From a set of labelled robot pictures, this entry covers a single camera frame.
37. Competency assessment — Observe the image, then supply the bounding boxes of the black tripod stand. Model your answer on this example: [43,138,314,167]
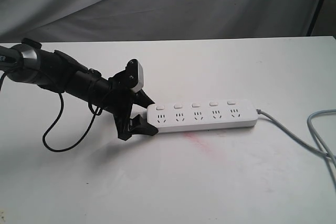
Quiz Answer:
[306,0,324,37]

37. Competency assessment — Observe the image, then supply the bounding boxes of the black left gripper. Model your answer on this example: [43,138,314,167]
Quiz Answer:
[106,70,159,141]

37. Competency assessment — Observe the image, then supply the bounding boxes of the grey power cable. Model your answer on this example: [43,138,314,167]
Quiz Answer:
[255,108,336,175]

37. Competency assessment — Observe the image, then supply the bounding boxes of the white five-socket power strip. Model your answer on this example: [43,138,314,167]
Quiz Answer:
[146,99,258,133]

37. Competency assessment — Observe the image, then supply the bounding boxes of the grey backdrop cloth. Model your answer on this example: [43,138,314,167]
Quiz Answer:
[1,0,319,42]

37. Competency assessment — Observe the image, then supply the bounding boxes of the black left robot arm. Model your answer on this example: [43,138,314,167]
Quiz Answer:
[1,38,158,141]

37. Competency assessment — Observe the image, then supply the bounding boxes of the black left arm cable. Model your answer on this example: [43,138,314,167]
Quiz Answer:
[42,91,111,153]

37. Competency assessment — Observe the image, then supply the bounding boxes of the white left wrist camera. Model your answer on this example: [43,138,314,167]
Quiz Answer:
[125,59,144,93]

